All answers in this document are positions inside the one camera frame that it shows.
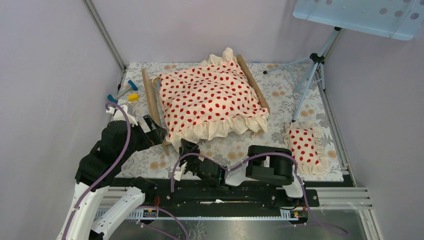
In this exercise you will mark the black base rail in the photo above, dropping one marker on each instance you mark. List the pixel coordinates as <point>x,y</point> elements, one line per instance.
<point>195,198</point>

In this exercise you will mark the large strawberry print cushion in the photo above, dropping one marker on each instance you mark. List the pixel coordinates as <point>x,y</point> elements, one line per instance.
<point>208,99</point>

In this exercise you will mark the small strawberry print pillow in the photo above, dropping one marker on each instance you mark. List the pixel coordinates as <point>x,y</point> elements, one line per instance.
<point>304,141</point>

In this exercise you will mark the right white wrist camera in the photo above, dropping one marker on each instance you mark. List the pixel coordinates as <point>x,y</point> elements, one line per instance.
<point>179,172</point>

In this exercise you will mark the grey tripod stand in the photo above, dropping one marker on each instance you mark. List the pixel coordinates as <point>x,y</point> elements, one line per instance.
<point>314,73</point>

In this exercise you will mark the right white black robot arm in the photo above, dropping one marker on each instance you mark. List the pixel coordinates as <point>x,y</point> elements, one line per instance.
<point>271,165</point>

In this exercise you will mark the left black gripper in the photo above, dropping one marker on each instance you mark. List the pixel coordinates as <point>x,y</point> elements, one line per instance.
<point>156,135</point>

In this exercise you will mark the wooden pet bed frame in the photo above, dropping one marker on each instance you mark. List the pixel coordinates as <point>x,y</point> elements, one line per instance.
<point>150,99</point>

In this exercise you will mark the light blue perforated tray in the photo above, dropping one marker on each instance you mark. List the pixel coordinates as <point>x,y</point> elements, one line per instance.
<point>393,19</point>

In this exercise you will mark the yellow toy block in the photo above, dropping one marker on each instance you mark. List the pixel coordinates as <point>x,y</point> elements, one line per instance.
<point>133,97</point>

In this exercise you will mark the floral table mat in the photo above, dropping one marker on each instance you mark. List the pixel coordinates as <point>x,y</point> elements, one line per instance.
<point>277,88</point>

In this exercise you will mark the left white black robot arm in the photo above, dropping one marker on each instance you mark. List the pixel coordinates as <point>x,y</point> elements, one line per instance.
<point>97,171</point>

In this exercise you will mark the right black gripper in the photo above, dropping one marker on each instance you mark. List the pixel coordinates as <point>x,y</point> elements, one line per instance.
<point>188,148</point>

